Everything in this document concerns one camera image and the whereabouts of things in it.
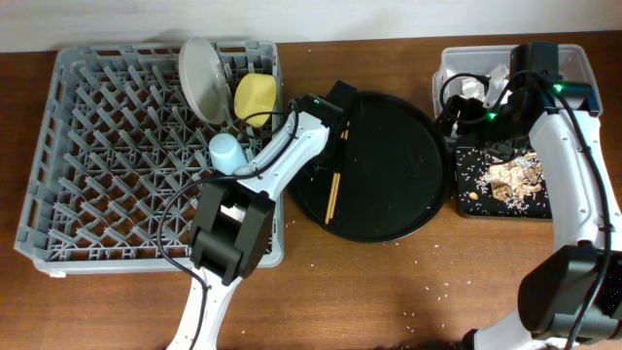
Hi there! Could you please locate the yellow bowl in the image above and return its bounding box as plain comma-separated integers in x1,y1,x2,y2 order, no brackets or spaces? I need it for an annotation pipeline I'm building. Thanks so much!
234,73,277,127

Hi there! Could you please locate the light blue cup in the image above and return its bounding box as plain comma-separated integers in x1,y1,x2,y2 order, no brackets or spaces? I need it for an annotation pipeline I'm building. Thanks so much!
209,133,248,175

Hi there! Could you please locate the pink cup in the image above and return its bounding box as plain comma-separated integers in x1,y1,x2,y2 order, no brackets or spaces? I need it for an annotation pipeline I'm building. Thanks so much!
220,205,246,223

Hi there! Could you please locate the pale green plate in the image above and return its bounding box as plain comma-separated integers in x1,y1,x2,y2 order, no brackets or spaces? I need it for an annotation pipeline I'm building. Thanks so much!
179,37,228,124

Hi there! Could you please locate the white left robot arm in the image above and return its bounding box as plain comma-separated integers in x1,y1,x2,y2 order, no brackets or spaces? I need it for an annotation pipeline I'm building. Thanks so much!
164,81,358,349

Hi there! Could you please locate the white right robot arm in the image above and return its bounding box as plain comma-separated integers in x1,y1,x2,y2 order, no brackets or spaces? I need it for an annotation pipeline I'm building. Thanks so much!
432,42,621,349

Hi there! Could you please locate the grey dishwasher rack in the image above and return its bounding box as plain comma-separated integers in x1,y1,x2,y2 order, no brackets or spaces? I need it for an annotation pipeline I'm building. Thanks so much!
15,43,267,277

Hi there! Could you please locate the crumpled white paper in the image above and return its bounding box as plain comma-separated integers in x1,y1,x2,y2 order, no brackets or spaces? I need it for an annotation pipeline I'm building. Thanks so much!
460,64,509,107

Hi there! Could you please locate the round black tray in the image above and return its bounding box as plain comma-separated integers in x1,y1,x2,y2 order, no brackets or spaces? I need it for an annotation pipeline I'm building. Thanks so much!
288,91,451,243

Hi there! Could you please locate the clear plastic bin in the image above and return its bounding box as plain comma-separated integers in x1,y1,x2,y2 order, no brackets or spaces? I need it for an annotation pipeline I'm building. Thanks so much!
432,44,602,145

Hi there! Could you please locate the food scraps pile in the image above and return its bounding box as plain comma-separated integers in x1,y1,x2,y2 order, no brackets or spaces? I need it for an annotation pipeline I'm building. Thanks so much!
475,152,544,211

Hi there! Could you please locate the rectangular black tray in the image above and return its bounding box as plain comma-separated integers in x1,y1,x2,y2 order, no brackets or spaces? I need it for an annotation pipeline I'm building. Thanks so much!
455,147,552,221

